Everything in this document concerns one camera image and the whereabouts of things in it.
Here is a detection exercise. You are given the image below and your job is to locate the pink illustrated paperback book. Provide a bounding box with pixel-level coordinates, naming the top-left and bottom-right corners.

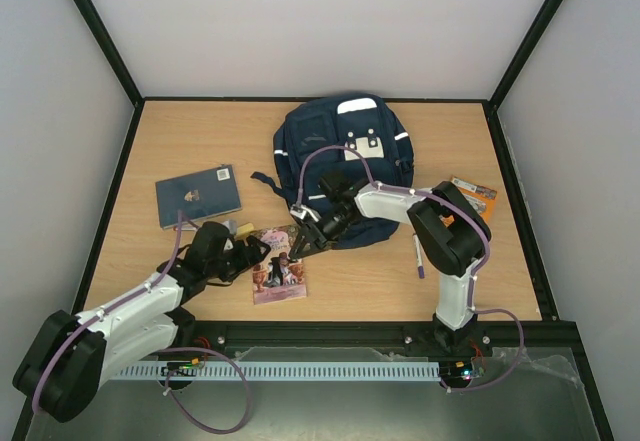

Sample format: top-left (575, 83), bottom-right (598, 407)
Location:
top-left (251, 225), bottom-right (307, 305)

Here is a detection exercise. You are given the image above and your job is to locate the light blue slotted cable duct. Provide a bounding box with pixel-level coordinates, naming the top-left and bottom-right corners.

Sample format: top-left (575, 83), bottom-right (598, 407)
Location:
top-left (114, 361), bottom-right (440, 382)

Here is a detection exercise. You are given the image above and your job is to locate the yellow highlighter marker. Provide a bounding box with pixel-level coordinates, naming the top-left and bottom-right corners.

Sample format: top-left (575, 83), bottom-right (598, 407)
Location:
top-left (235, 223), bottom-right (255, 238)

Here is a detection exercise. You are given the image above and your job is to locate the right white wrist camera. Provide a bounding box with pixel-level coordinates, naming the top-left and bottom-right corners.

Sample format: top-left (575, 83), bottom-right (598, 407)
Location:
top-left (289, 204), bottom-right (320, 223)

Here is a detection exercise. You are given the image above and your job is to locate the orange illustrated paperback book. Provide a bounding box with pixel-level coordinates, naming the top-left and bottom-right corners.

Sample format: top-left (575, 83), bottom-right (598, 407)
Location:
top-left (450, 176), bottom-right (498, 224)

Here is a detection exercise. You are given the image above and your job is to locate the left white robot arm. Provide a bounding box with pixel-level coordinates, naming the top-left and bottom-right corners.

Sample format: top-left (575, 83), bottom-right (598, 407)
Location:
top-left (12, 222), bottom-right (271, 422)

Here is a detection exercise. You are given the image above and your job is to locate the black aluminium frame rail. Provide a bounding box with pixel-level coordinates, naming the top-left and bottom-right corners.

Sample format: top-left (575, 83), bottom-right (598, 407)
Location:
top-left (195, 321), bottom-right (581, 349)

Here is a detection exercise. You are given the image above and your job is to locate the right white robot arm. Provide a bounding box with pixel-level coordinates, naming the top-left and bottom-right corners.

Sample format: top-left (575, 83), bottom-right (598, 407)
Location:
top-left (290, 171), bottom-right (491, 355)

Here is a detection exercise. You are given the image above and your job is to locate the purple marker pen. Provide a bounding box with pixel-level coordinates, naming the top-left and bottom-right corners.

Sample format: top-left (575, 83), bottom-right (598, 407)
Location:
top-left (412, 233), bottom-right (426, 279)

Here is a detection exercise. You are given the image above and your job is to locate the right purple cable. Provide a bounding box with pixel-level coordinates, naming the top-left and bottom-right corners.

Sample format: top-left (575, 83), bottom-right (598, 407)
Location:
top-left (294, 146), bottom-right (526, 394)

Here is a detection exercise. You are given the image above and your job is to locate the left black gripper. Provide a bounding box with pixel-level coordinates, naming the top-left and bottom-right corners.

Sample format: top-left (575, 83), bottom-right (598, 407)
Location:
top-left (208, 236), bottom-right (271, 283)

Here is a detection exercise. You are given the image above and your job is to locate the navy blue student backpack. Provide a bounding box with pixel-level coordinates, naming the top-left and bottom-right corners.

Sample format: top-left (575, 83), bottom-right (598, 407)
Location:
top-left (252, 93), bottom-right (414, 249)

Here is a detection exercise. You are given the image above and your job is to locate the dark blue hardcover book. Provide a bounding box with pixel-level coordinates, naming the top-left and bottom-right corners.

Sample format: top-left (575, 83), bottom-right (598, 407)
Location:
top-left (155, 165), bottom-right (242, 229)

